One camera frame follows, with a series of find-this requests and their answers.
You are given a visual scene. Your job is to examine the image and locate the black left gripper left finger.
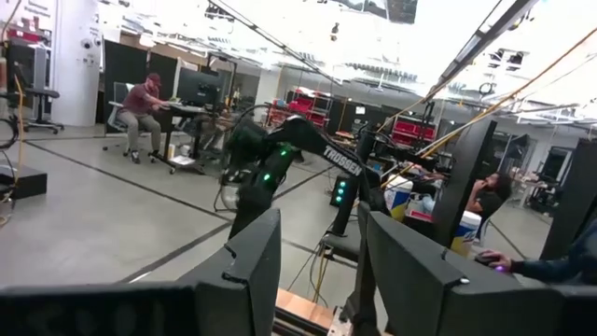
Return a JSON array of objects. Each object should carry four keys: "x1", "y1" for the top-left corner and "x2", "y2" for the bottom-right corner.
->
[{"x1": 176, "y1": 207, "x2": 283, "y2": 336}]

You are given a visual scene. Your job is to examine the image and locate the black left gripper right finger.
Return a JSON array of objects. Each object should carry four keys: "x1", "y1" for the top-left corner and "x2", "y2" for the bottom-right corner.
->
[{"x1": 366, "y1": 210, "x2": 561, "y2": 336}]

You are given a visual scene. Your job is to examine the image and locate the person's forearm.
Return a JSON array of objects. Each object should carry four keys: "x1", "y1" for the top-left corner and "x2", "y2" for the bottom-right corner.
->
[{"x1": 509, "y1": 222, "x2": 597, "y2": 287}]

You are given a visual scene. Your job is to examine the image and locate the white wipes tub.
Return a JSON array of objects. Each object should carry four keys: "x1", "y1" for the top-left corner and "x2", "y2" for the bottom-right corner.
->
[
  {"x1": 449, "y1": 209, "x2": 483, "y2": 259},
  {"x1": 382, "y1": 175, "x2": 415, "y2": 223}
]

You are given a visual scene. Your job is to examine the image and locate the computer mouse with purple light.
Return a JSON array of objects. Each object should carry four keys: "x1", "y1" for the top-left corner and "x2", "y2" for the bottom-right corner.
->
[{"x1": 474, "y1": 254, "x2": 507, "y2": 273}]

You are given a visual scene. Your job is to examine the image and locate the person's hand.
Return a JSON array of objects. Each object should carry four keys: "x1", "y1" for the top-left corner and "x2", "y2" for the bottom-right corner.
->
[{"x1": 475, "y1": 249, "x2": 514, "y2": 274}]

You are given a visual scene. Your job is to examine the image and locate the red storage shelf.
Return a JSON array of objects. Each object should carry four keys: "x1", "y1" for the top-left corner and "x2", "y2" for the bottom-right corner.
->
[{"x1": 268, "y1": 87, "x2": 335, "y2": 131}]

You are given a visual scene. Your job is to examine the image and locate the black office desk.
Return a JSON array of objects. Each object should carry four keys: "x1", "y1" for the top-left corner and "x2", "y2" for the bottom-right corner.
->
[{"x1": 156, "y1": 101, "x2": 220, "y2": 176}]

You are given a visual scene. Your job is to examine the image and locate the person with raised hand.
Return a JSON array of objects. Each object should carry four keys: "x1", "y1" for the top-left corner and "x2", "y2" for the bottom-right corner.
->
[{"x1": 465, "y1": 171, "x2": 514, "y2": 226}]

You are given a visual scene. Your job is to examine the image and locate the black computer monitor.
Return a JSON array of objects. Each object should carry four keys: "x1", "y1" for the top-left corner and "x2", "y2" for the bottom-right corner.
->
[{"x1": 175, "y1": 66, "x2": 221, "y2": 109}]

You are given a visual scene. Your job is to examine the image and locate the person seated at desk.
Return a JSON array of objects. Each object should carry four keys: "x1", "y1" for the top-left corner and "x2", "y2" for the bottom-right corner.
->
[{"x1": 115, "y1": 72, "x2": 170, "y2": 165}]

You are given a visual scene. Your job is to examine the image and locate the red storage bins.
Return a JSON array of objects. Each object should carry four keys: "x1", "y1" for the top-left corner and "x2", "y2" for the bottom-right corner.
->
[{"x1": 390, "y1": 115, "x2": 438, "y2": 147}]

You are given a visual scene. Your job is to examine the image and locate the grey office chair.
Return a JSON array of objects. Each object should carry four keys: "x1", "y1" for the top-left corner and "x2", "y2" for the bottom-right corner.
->
[{"x1": 102, "y1": 81, "x2": 141, "y2": 158}]

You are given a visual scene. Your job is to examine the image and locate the black partition panel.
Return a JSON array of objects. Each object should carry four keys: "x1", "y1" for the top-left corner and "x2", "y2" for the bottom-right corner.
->
[{"x1": 102, "y1": 38, "x2": 179, "y2": 136}]

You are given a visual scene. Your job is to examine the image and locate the black box on floor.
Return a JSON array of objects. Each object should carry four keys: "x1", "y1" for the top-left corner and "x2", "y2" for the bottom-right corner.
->
[{"x1": 0, "y1": 161, "x2": 49, "y2": 202}]

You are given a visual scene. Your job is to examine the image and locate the white pillar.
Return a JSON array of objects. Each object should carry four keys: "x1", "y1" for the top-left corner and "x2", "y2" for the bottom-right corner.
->
[{"x1": 49, "y1": 0, "x2": 104, "y2": 128}]

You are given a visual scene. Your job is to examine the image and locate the black stool chair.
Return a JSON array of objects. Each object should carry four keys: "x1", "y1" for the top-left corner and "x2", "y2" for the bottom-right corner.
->
[{"x1": 21, "y1": 86, "x2": 65, "y2": 136}]

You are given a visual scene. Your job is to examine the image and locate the thin black frame post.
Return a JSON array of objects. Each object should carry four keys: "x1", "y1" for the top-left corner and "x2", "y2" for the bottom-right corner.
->
[{"x1": 344, "y1": 200, "x2": 382, "y2": 336}]

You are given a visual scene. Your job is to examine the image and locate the wide black frame post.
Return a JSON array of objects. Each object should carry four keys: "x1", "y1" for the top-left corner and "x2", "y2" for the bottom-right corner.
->
[{"x1": 431, "y1": 118, "x2": 498, "y2": 249}]

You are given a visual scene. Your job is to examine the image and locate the orange cable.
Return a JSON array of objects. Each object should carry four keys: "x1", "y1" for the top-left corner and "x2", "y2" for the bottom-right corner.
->
[{"x1": 380, "y1": 26, "x2": 597, "y2": 190}]

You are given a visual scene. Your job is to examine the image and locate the yellow cable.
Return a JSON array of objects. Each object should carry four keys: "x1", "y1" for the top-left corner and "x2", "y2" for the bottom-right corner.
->
[{"x1": 0, "y1": 73, "x2": 26, "y2": 225}]

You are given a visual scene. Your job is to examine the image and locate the overhead frame rail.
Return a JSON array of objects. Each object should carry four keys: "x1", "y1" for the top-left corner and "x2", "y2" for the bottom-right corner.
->
[{"x1": 419, "y1": 0, "x2": 542, "y2": 105}]

